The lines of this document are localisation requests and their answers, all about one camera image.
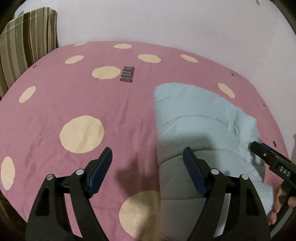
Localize striped green brown cushion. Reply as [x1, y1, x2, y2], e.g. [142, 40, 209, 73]
[1, 7, 58, 97]

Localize pink dotted bed sheet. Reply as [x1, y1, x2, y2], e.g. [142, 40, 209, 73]
[1, 42, 287, 240]

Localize person's right hand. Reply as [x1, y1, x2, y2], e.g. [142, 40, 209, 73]
[267, 185, 282, 225]

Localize light blue puffer jacket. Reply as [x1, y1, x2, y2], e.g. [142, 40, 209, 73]
[154, 83, 273, 240]

